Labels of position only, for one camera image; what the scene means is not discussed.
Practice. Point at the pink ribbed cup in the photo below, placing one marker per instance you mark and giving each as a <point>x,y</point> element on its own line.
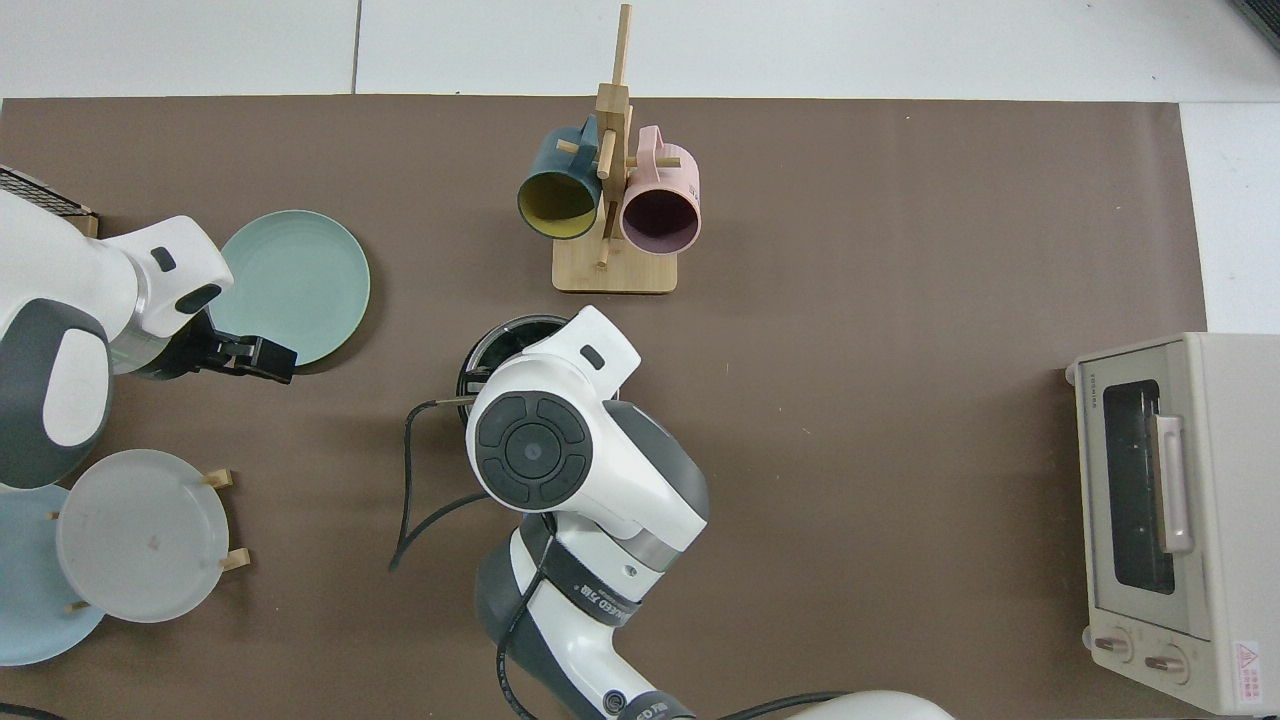
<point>660,220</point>

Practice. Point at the brown table cloth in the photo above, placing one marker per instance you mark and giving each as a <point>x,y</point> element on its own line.
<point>800,500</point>

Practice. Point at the pale toaster oven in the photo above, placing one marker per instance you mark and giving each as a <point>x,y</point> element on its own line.
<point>1230,500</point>

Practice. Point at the teal round plate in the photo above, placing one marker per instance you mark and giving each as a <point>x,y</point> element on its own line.
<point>300,270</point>

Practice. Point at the dark device corner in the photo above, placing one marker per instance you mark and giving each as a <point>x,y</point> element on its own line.
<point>1268,15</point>

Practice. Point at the pale grey plate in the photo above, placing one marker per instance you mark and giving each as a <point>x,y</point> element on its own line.
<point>140,540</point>

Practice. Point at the dark teal cup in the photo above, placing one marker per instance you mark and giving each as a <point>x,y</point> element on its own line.
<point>560,200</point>

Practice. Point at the wooden cup stand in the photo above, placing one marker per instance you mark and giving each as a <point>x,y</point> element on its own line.
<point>615,270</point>

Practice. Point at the wooden plate rack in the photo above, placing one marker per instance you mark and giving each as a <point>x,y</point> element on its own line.
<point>222,478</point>

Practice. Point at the light blue plate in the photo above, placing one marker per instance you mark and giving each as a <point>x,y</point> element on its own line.
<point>30,610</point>

